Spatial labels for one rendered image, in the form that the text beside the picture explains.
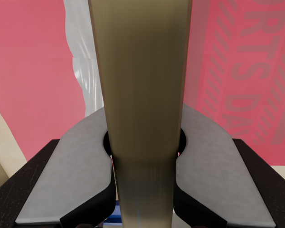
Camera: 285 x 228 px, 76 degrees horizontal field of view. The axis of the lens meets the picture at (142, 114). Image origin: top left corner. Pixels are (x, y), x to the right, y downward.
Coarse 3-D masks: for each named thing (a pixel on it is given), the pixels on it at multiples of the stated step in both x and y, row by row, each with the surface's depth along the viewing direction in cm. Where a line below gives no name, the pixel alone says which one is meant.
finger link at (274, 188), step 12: (240, 144) 8; (252, 156) 7; (252, 168) 7; (264, 168) 7; (264, 180) 6; (276, 180) 6; (264, 192) 6; (276, 192) 6; (276, 204) 5; (276, 216) 5
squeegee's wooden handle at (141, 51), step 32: (96, 0) 5; (128, 0) 5; (160, 0) 5; (192, 0) 5; (96, 32) 5; (128, 32) 5; (160, 32) 5; (128, 64) 6; (160, 64) 6; (128, 96) 6; (160, 96) 6; (128, 128) 7; (160, 128) 7; (128, 160) 8; (160, 160) 8; (128, 192) 9; (160, 192) 9; (128, 224) 10; (160, 224) 10
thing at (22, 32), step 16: (0, 0) 21; (16, 0) 21; (32, 0) 21; (48, 0) 21; (0, 16) 22; (16, 16) 22; (32, 16) 22; (48, 16) 22; (64, 16) 22; (0, 32) 23; (16, 32) 23; (32, 32) 23; (48, 32) 23; (64, 32) 23; (0, 48) 24; (16, 48) 24; (32, 48) 24; (48, 48) 24; (64, 48) 24
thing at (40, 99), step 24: (0, 72) 26; (24, 72) 25; (48, 72) 25; (72, 72) 25; (0, 96) 28; (24, 96) 27; (48, 96) 27; (72, 96) 27; (24, 120) 30; (48, 120) 30; (72, 120) 29; (24, 144) 32
